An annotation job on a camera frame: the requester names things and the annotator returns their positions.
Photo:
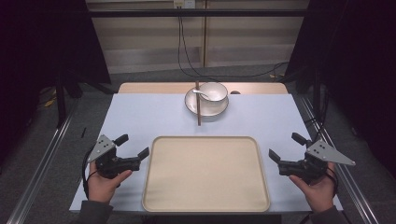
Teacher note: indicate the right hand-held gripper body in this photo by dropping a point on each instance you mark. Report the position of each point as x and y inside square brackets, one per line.
[314, 157]

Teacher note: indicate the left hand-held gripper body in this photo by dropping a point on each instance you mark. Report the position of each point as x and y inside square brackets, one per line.
[104, 151]

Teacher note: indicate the person's right hand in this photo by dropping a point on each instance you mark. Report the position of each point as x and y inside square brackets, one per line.
[319, 193]

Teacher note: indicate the person's left hand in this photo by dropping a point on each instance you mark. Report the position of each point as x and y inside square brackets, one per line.
[102, 188]

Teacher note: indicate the small black stick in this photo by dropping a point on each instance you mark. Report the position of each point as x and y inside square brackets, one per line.
[83, 132]

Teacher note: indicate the pale blue table mat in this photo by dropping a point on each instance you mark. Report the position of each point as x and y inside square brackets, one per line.
[149, 115]

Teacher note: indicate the wooden table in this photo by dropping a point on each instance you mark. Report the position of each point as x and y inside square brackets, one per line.
[149, 88]

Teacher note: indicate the black metal stand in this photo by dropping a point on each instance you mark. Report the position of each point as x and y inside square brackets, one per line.
[61, 102]

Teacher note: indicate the beige plastic tray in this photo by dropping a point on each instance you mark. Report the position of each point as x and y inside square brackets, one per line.
[205, 174]

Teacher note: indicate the brown chopsticks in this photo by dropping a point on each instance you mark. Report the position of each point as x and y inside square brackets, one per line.
[198, 112]

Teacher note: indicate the white plate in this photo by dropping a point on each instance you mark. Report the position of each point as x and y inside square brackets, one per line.
[211, 109]

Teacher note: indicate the white ceramic spoon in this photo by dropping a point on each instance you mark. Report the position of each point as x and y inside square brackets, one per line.
[199, 92]

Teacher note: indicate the white bowl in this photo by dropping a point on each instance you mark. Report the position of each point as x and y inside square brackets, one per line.
[216, 90]

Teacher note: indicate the black curtain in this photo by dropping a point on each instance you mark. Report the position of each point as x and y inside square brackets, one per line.
[43, 40]
[358, 62]

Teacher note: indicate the metal floor rail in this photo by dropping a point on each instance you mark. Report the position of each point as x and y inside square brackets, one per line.
[351, 183]
[40, 168]

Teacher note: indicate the black horizontal frame bar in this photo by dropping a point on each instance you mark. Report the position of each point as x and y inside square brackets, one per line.
[140, 13]

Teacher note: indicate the white wall socket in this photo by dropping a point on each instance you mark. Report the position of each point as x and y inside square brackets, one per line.
[184, 3]

